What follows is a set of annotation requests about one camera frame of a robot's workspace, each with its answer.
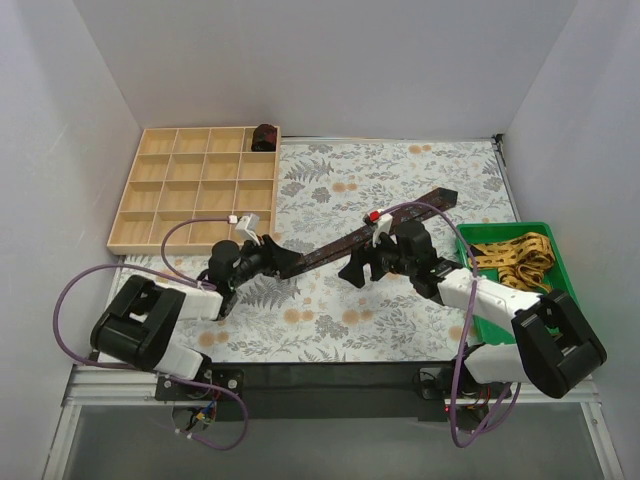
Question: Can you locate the dark brown patterned tie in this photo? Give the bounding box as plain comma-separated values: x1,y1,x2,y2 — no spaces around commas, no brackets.
280,187,458,279

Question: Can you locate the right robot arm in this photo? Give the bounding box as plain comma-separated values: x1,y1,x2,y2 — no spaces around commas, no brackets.
339,221,607,399

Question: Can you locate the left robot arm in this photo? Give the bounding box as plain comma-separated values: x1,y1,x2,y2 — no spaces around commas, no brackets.
90,235,302,400

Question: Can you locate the wooden compartment tray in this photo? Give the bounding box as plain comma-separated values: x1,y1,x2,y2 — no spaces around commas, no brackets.
107,126,281,255

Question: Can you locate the yellow patterned tie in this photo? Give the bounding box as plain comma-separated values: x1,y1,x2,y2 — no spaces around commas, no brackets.
471,232,556,293

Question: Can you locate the rolled dark red tie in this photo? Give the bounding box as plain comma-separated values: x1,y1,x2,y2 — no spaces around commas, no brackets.
250,124,278,152

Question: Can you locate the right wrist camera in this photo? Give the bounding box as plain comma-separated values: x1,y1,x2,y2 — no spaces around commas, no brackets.
368,210,393,247

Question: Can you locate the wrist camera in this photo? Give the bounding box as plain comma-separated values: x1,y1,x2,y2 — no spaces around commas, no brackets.
368,210,393,247
228,213,262,245

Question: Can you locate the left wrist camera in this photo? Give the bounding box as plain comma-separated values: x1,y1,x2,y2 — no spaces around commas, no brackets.
228,213,262,245

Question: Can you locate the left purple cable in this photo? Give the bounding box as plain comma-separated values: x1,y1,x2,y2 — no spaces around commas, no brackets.
53,214,250,451

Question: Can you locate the purple cable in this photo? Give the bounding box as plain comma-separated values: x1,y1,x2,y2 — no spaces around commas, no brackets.
53,214,250,451
382,202,521,449

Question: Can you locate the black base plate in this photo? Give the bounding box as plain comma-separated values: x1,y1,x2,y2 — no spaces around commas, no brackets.
154,362,511,426

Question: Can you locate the aluminium frame rail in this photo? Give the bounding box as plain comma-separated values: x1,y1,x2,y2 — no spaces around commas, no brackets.
44,367,624,479

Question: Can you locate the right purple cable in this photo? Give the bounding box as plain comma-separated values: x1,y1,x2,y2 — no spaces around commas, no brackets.
382,202,521,449

